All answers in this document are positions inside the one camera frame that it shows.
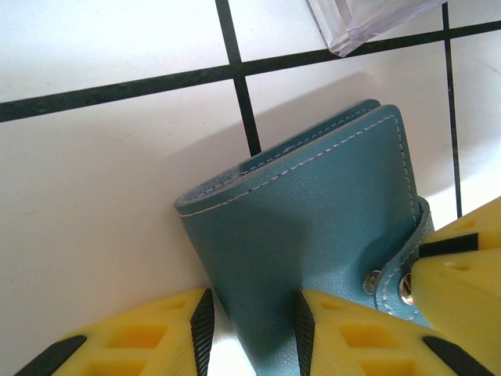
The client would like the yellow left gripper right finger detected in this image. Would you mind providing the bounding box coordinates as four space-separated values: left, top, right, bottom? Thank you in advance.
294 288 496 376

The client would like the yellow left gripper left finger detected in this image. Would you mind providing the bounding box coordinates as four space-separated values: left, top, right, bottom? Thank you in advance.
13 287 215 376

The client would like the teal leather card holder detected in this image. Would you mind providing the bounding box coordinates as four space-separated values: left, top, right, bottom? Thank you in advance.
173 99 435 376

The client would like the clear acrylic card box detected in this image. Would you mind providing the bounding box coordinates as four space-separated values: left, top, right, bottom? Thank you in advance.
305 0 449 59

